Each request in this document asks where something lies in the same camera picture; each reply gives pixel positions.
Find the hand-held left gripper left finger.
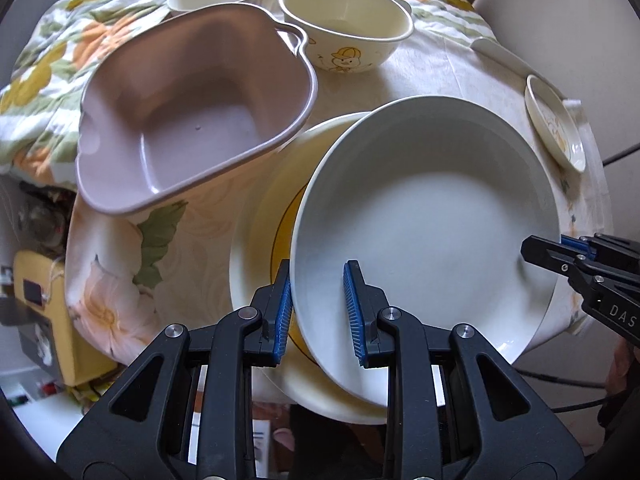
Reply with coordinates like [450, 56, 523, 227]
[56, 259, 294, 480]

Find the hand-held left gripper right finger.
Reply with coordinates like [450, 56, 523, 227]
[342, 259, 587, 480]

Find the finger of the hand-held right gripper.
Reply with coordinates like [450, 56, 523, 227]
[559, 232, 640, 274]
[520, 234, 640, 347]

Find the cream plate with yellow ring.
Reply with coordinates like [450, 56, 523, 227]
[229, 111, 392, 427]

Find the small cream saucer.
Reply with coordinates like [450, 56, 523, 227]
[524, 74, 587, 174]

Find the white round plate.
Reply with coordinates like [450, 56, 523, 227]
[289, 95, 559, 409]

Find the pink heart-shaped bowl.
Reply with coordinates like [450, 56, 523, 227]
[75, 2, 319, 219]

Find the cream bowl with cartoon print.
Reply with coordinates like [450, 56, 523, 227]
[278, 0, 415, 74]

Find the pale floral tablecloth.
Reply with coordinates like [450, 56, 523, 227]
[64, 25, 613, 403]

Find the white rectangular plate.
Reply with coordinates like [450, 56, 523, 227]
[470, 37, 532, 77]

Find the yellow box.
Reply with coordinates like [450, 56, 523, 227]
[12, 250, 117, 387]

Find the striped floral quilt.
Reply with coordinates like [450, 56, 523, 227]
[0, 0, 493, 183]

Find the black cable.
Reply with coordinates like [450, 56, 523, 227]
[601, 142, 640, 167]
[514, 366, 640, 413]

